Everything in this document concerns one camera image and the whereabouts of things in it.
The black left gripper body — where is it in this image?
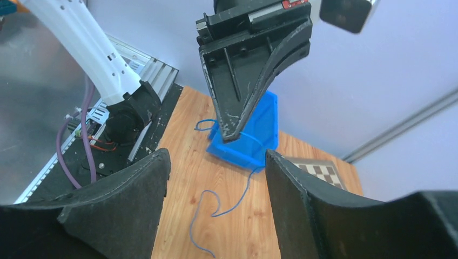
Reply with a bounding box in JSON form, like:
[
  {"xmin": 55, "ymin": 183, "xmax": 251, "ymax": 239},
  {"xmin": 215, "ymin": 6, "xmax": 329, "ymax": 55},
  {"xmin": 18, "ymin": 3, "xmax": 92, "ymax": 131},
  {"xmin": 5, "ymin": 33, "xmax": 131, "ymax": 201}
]
[{"xmin": 196, "ymin": 1, "xmax": 312, "ymax": 45}]

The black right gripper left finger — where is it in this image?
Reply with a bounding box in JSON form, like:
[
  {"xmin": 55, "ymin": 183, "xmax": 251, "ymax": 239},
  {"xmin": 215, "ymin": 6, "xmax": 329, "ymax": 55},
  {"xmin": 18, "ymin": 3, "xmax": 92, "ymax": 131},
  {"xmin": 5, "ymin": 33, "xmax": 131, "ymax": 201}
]
[{"xmin": 1, "ymin": 148, "xmax": 171, "ymax": 258}]

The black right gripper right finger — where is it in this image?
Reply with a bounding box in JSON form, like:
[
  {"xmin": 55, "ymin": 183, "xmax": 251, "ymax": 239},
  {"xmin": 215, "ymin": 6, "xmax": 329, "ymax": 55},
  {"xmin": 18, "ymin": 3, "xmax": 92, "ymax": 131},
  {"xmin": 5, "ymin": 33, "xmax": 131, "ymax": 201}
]
[{"xmin": 265, "ymin": 149, "xmax": 457, "ymax": 258}]

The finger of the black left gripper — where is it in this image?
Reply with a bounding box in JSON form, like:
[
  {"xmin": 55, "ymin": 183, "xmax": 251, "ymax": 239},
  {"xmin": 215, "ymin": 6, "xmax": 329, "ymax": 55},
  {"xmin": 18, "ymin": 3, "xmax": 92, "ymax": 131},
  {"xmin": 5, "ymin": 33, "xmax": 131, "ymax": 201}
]
[
  {"xmin": 199, "ymin": 32, "xmax": 279, "ymax": 143},
  {"xmin": 228, "ymin": 18, "xmax": 312, "ymax": 141}
]

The thin blue cable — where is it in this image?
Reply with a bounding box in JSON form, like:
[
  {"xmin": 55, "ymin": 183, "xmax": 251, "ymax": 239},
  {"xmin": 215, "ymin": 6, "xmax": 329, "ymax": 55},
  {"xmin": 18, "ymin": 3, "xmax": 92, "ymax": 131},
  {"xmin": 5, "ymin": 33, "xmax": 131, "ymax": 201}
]
[{"xmin": 188, "ymin": 119, "xmax": 266, "ymax": 259}]

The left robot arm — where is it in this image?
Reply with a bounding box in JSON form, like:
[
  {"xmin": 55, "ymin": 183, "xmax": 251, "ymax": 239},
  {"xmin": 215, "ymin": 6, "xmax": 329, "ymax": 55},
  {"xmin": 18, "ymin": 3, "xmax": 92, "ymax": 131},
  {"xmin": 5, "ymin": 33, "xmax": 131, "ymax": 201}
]
[{"xmin": 21, "ymin": 1, "xmax": 321, "ymax": 143}]

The wooden chessboard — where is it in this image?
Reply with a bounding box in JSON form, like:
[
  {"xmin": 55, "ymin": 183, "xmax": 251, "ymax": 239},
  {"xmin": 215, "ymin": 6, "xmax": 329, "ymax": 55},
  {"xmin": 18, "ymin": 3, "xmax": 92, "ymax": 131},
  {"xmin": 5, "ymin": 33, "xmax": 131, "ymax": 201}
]
[{"xmin": 286, "ymin": 156, "xmax": 347, "ymax": 190}]

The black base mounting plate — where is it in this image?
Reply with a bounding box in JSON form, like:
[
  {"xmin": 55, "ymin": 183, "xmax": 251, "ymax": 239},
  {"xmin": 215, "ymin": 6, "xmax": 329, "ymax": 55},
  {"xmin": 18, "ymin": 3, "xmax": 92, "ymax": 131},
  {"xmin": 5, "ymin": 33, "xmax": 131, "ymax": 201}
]
[{"xmin": 16, "ymin": 84, "xmax": 183, "ymax": 203}]

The blue plastic bin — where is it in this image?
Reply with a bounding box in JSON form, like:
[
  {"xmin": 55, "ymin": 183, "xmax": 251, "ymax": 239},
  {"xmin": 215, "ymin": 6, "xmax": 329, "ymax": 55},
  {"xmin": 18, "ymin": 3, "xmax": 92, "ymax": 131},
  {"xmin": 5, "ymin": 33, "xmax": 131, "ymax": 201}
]
[{"xmin": 206, "ymin": 91, "xmax": 278, "ymax": 170}]

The aluminium frame rail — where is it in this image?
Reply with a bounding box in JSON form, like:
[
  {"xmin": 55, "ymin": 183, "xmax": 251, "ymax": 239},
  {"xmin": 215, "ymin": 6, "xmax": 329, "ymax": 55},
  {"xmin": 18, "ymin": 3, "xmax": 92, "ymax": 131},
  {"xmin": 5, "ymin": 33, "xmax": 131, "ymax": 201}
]
[{"xmin": 14, "ymin": 33, "xmax": 180, "ymax": 205}]

